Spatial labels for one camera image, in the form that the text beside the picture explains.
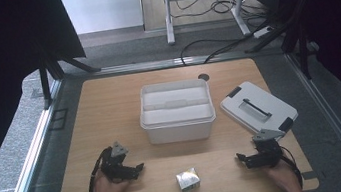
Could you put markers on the white power strip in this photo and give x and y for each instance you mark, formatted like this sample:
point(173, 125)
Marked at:
point(262, 32)

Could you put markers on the metal floor rail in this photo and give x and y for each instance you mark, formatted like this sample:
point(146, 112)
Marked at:
point(29, 163)
point(333, 120)

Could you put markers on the translucent box lid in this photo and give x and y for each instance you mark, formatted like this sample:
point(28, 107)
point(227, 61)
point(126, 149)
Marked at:
point(176, 107)

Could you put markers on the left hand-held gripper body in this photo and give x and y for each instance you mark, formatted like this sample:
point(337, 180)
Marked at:
point(114, 166)

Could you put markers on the white plastic storage box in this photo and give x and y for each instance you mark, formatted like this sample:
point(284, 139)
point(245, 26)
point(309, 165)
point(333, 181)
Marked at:
point(180, 131)

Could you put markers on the round black table grommet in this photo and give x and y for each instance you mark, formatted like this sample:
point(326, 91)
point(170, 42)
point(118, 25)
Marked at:
point(203, 77)

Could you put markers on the black tripod stand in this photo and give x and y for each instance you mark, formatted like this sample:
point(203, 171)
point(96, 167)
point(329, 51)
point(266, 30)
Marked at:
point(50, 72)
point(291, 38)

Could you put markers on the small silver green packet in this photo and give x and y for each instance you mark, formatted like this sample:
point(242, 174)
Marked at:
point(187, 179)

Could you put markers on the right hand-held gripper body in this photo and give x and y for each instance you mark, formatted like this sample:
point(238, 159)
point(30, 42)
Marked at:
point(269, 153)

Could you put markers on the person's right hand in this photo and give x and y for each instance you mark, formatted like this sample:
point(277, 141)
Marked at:
point(284, 177)

